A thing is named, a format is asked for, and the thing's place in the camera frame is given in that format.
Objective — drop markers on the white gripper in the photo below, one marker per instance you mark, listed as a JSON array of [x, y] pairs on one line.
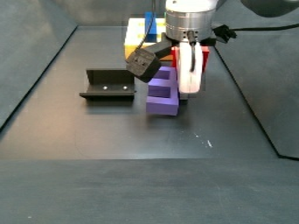
[[189, 73]]

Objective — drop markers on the purple E-shaped block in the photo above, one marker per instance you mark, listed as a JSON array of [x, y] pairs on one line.
[[162, 100]]

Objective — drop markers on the black L-shaped fixture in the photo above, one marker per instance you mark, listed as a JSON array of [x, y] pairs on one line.
[[110, 84]]

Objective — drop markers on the red E-shaped block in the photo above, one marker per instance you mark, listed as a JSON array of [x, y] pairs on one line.
[[205, 54]]

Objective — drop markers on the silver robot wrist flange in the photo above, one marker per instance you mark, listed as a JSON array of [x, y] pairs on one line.
[[189, 16]]

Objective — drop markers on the blue long bar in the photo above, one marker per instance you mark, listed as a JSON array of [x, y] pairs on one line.
[[150, 27]]

